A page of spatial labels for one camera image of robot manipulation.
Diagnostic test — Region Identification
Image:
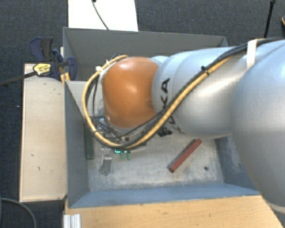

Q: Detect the red-brown flat block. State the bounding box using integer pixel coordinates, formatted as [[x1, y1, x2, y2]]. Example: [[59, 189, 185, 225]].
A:
[[168, 138, 203, 173]]

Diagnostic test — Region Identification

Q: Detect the grey metal bin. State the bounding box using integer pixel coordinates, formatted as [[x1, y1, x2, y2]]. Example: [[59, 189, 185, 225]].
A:
[[62, 27, 261, 209]]

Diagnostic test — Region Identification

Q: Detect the dark green flat block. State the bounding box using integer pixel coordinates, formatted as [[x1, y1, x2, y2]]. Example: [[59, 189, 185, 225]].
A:
[[85, 124, 95, 160]]

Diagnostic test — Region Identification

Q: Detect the pale wood flat board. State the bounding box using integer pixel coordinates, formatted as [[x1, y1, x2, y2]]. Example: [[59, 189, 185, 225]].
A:
[[19, 63, 68, 203]]

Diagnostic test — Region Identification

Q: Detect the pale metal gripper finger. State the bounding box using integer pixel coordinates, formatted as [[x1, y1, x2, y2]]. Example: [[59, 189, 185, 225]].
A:
[[100, 148, 113, 176]]

